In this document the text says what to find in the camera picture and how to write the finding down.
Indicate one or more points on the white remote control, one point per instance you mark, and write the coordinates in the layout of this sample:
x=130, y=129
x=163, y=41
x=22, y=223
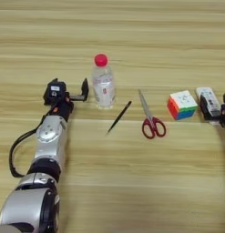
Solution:
x=211, y=100

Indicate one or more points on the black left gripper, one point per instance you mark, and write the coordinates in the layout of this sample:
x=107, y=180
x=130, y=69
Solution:
x=63, y=110

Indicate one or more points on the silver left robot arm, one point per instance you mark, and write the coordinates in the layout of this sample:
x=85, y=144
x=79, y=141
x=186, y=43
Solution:
x=48, y=142

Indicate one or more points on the clear bottle with red cap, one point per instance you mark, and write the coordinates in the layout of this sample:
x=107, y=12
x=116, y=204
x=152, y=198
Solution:
x=103, y=88

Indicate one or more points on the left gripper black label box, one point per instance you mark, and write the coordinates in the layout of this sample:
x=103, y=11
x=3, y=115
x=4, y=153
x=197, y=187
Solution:
x=54, y=93

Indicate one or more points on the colourful puzzle cube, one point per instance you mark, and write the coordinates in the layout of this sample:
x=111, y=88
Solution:
x=182, y=104

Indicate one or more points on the black pen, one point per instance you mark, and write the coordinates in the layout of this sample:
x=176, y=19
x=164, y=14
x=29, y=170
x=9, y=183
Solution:
x=119, y=117

